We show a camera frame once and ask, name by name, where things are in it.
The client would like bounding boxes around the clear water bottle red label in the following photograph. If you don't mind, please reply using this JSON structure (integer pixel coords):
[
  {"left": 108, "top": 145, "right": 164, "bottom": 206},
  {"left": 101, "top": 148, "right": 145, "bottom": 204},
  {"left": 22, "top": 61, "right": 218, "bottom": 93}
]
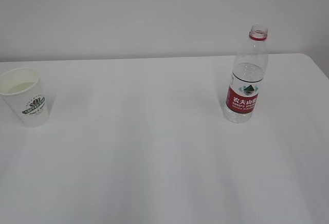
[{"left": 223, "top": 25, "right": 268, "bottom": 123}]

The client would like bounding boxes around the white paper cup green logo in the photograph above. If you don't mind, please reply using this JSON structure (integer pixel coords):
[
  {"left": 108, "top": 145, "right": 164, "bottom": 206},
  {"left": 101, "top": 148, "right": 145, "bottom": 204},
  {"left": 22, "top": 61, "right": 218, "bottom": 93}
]
[{"left": 1, "top": 68, "right": 49, "bottom": 127}]

